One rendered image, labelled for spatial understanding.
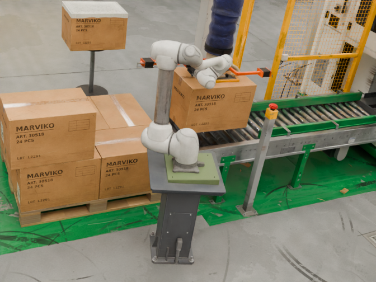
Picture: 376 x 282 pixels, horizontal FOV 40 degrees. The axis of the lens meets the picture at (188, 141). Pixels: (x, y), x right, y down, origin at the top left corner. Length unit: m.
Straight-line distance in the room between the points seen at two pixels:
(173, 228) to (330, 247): 1.42
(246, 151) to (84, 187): 1.37
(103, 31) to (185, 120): 1.86
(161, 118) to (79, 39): 2.32
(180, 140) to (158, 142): 0.16
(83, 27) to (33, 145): 2.07
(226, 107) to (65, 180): 1.38
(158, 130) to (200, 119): 0.76
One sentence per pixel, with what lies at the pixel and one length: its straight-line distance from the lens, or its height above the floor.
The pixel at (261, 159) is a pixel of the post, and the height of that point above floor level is 0.56.
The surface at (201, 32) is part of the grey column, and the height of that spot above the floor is 1.06.
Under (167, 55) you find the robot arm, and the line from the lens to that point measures 3.23.
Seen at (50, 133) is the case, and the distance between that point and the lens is 3.68.
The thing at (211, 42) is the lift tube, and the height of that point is 1.37.
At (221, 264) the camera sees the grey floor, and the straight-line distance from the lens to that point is 3.96.
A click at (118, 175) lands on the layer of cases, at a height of 0.35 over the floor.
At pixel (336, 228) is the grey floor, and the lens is 4.66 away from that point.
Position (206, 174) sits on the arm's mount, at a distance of 3.45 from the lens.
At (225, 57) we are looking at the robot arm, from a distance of 3.76.
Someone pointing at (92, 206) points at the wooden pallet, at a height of 0.09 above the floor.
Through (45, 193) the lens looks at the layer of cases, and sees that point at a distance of 3.97.
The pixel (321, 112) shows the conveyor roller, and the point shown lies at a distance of 5.34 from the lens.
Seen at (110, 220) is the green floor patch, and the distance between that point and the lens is 4.18.
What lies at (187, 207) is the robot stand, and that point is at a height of 0.50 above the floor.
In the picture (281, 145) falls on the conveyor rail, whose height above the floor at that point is 0.53.
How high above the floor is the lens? 2.72
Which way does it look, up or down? 31 degrees down
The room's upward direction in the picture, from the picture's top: 10 degrees clockwise
